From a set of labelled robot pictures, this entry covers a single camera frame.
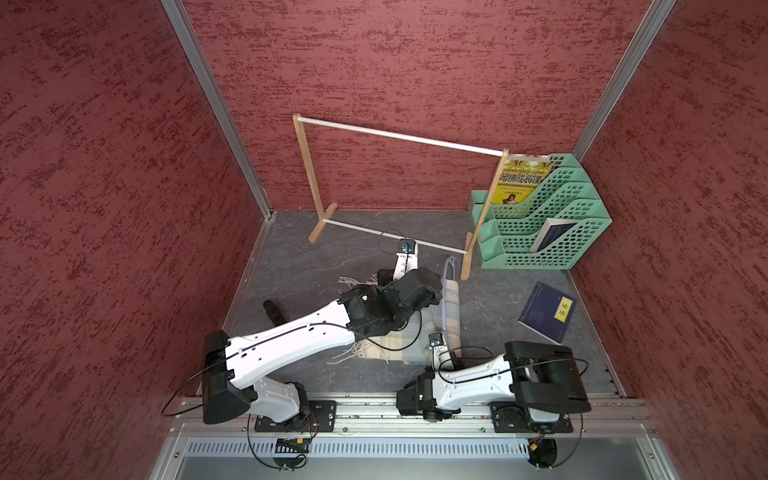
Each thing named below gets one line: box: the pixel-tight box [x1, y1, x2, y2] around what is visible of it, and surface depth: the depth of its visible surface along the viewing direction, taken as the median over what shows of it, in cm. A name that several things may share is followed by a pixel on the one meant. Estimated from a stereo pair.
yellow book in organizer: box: [491, 154, 551, 205], surface depth 108 cm
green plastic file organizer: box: [470, 154, 612, 269], surface depth 102 cm
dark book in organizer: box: [530, 218, 580, 253], surface depth 97 cm
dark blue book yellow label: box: [518, 281, 577, 345], surface depth 94 cm
